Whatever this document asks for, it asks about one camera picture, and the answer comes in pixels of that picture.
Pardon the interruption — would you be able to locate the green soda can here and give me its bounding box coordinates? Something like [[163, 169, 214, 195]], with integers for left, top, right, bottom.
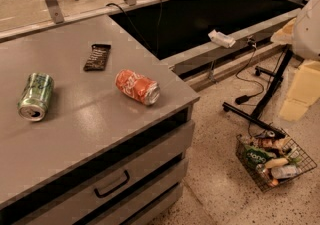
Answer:
[[18, 73, 54, 122]]

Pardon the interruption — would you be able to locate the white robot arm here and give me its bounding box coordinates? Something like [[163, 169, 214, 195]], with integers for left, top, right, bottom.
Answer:
[[271, 0, 320, 121]]

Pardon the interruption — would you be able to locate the black cable with plug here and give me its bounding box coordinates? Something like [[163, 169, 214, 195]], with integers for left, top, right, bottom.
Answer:
[[234, 37, 265, 106]]

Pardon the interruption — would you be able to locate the black wire basket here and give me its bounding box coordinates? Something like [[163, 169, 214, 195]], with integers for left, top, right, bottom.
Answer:
[[236, 131, 317, 192]]

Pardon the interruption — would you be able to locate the black rolling stand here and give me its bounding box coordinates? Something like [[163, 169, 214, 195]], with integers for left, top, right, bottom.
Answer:
[[222, 45, 293, 139]]

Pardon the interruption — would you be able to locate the green snack bag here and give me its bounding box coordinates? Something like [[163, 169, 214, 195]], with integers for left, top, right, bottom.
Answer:
[[243, 145, 276, 169]]

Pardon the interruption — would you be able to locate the grey lower cabinet drawer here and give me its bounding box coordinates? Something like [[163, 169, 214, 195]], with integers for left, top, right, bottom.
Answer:
[[88, 158, 188, 225]]

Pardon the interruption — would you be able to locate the black rxbar chocolate bar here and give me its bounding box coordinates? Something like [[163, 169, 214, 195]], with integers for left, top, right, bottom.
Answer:
[[83, 44, 111, 71]]

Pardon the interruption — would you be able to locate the white plastic bottle in basket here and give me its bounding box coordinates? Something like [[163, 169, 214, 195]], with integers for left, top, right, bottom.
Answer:
[[271, 165, 302, 179]]

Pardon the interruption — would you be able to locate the black power cable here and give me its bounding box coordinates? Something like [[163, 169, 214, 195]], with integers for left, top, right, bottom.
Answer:
[[105, 0, 164, 57]]

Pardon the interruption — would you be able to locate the grey cabinet drawer with handle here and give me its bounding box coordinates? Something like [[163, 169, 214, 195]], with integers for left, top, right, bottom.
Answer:
[[20, 121, 194, 225]]

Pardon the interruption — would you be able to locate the orange soda can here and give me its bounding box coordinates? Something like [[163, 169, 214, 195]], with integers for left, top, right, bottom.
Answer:
[[115, 69, 160, 106]]

